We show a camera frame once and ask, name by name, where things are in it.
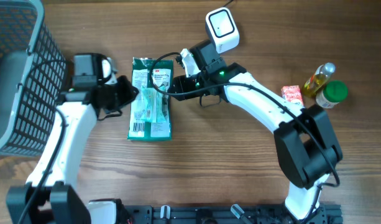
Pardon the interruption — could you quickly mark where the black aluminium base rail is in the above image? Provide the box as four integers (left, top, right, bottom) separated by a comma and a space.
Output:
115, 203, 343, 224

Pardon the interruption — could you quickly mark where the light green tissue pack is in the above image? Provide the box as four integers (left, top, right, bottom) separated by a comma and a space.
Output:
140, 88, 168, 123

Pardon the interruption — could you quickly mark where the black camera cable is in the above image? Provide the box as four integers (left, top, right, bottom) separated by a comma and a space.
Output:
16, 58, 76, 224
149, 52, 341, 224

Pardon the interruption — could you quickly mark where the green lid white jar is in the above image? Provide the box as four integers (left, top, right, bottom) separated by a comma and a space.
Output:
315, 80, 348, 109

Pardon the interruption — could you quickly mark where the black left camera cable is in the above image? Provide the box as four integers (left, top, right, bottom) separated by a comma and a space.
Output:
16, 58, 76, 224

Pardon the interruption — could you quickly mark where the grey plastic mesh basket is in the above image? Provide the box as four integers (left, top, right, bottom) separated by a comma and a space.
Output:
0, 1, 67, 157

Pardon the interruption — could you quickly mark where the green foil packet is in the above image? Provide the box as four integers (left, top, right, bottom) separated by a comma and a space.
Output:
127, 58, 173, 141

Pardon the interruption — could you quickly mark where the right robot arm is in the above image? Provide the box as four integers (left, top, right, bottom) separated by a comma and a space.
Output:
169, 40, 343, 223

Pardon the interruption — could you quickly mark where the black right camera cable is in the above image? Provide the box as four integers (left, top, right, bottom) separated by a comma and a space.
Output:
149, 52, 341, 224

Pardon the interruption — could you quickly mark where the small red white carton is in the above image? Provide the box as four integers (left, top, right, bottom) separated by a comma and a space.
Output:
281, 85, 304, 106

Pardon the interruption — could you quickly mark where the white barcode scanner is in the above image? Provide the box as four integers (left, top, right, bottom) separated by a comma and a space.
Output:
205, 7, 240, 54

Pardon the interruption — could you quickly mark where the yellow dish soap bottle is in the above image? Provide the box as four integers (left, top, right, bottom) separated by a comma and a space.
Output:
301, 62, 336, 98

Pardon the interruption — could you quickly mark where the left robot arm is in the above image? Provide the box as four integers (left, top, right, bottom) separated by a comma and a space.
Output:
6, 53, 139, 223

